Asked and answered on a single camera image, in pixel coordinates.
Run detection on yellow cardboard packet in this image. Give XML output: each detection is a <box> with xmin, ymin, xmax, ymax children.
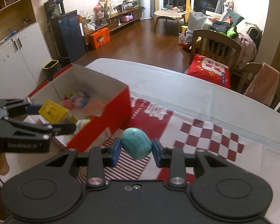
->
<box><xmin>38</xmin><ymin>100</ymin><xmax>78</xmax><ymax>123</ymax></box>

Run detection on pink doll figure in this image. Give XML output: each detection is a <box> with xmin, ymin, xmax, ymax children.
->
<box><xmin>70</xmin><ymin>88</ymin><xmax>90</xmax><ymax>109</ymax></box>

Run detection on teal oval case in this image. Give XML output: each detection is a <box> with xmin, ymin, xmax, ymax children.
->
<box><xmin>121</xmin><ymin>127</ymin><xmax>152</xmax><ymax>160</ymax></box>

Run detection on pink heart-shaped dish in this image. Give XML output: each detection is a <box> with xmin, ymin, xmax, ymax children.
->
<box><xmin>82</xmin><ymin>100</ymin><xmax>105</xmax><ymax>117</ymax></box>

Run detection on green-capped plastic bottle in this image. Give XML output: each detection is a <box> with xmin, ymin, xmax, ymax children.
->
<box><xmin>74</xmin><ymin>119</ymin><xmax>90</xmax><ymax>135</ymax></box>

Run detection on white storage cabinet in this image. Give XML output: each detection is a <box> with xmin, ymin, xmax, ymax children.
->
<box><xmin>0</xmin><ymin>22</ymin><xmax>52</xmax><ymax>99</ymax></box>

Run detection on red white cardboard box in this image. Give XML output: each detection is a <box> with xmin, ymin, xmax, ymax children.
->
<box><xmin>27</xmin><ymin>64</ymin><xmax>132</xmax><ymax>152</ymax></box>

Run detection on black yellow trash bin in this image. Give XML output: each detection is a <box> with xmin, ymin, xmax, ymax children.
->
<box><xmin>42</xmin><ymin>60</ymin><xmax>61</xmax><ymax>81</ymax></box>

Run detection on dark blue cabinet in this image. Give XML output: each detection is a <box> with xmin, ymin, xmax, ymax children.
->
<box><xmin>49</xmin><ymin>10</ymin><xmax>86</xmax><ymax>63</ymax></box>

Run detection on red printed cushion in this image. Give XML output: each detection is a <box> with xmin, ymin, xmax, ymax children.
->
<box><xmin>186</xmin><ymin>54</ymin><xmax>231</xmax><ymax>89</ymax></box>

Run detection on orange gift box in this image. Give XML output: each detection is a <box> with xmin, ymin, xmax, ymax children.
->
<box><xmin>89</xmin><ymin>28</ymin><xmax>110</xmax><ymax>50</ymax></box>

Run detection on pink towel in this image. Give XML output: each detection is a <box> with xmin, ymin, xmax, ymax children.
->
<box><xmin>244</xmin><ymin>62</ymin><xmax>280</xmax><ymax>106</ymax></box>

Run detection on wooden dining chair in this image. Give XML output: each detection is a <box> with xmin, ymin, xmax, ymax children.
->
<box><xmin>189</xmin><ymin>29</ymin><xmax>242</xmax><ymax>73</ymax></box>

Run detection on chair with pink towel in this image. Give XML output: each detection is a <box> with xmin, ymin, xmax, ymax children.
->
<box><xmin>236</xmin><ymin>62</ymin><xmax>280</xmax><ymax>113</ymax></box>

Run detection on wooden tv console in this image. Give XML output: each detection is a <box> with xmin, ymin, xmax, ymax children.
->
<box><xmin>82</xmin><ymin>8</ymin><xmax>141</xmax><ymax>51</ymax></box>

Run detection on round coffee table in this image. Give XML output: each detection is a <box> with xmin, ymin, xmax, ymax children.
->
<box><xmin>154</xmin><ymin>10</ymin><xmax>189</xmax><ymax>32</ymax></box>

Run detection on yellow giraffe toy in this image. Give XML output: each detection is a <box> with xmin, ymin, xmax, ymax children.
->
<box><xmin>184</xmin><ymin>0</ymin><xmax>194</xmax><ymax>25</ymax></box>

